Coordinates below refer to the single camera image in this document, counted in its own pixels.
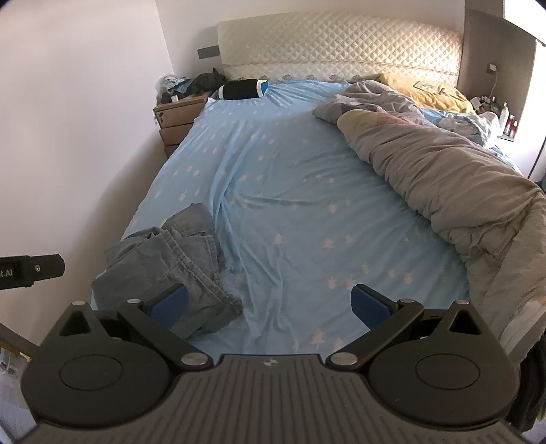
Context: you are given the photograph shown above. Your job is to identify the grey-blue pants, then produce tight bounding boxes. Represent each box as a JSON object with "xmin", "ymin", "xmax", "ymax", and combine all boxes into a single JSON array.
[{"xmin": 91, "ymin": 203, "xmax": 244, "ymax": 340}]

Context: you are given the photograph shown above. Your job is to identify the wooden nightstand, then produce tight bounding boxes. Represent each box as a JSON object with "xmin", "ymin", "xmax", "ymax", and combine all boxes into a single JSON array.
[{"xmin": 153, "ymin": 94, "xmax": 210, "ymax": 158}]

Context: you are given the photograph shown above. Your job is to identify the black cushion with blue ends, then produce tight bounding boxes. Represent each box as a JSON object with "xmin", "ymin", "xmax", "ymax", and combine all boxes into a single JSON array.
[{"xmin": 212, "ymin": 78, "xmax": 270, "ymax": 101}]

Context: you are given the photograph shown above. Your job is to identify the clear plastic bag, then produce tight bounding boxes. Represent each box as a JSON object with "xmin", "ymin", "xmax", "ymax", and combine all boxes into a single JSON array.
[{"xmin": 154, "ymin": 73, "xmax": 192, "ymax": 104}]

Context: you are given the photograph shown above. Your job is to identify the grey-beige shelf unit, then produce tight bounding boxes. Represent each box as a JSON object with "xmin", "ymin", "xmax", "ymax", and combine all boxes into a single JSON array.
[{"xmin": 458, "ymin": 8, "xmax": 540, "ymax": 146}]

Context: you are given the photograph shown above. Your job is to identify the yellow pillow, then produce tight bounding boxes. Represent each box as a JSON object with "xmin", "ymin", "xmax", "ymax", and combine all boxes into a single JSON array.
[{"xmin": 379, "ymin": 72, "xmax": 476, "ymax": 114}]

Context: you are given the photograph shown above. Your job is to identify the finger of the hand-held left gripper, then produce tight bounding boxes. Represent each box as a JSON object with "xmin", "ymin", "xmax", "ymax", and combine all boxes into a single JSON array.
[{"xmin": 26, "ymin": 253, "xmax": 66, "ymax": 286}]

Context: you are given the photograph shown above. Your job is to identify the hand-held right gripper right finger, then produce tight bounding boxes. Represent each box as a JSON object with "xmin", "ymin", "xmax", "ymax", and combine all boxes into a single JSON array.
[{"xmin": 326, "ymin": 283, "xmax": 508, "ymax": 370}]

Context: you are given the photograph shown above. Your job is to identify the cream quilted headboard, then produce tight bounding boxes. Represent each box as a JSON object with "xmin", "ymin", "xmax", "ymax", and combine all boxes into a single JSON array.
[{"xmin": 217, "ymin": 12, "xmax": 463, "ymax": 84}]

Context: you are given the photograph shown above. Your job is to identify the crumpled light blue cloth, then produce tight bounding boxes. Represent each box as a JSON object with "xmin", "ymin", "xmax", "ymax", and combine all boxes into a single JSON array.
[{"xmin": 439, "ymin": 109, "xmax": 502, "ymax": 148}]

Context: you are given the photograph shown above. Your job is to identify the dark clothes pile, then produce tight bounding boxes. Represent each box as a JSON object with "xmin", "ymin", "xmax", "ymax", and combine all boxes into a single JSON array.
[{"xmin": 188, "ymin": 67, "xmax": 228, "ymax": 97}]

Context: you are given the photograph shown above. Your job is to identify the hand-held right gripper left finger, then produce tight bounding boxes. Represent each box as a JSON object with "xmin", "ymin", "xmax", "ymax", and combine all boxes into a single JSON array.
[{"xmin": 38, "ymin": 283, "xmax": 213, "ymax": 370}]

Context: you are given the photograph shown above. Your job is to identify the row of toiletry bottles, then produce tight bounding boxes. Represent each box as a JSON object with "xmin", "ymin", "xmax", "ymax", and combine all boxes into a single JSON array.
[{"xmin": 471, "ymin": 96, "xmax": 520, "ymax": 139}]

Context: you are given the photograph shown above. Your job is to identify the white plug with cable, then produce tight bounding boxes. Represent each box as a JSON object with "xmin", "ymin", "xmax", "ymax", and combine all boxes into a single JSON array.
[{"xmin": 486, "ymin": 63, "xmax": 501, "ymax": 101}]

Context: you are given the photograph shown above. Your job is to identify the dark cloth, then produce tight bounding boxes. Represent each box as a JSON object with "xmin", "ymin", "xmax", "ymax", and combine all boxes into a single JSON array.
[{"xmin": 509, "ymin": 342, "xmax": 546, "ymax": 432}]

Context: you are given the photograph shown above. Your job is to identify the grey and tan duvet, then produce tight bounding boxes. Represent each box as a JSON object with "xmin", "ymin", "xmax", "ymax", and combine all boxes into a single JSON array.
[{"xmin": 311, "ymin": 79, "xmax": 546, "ymax": 355}]

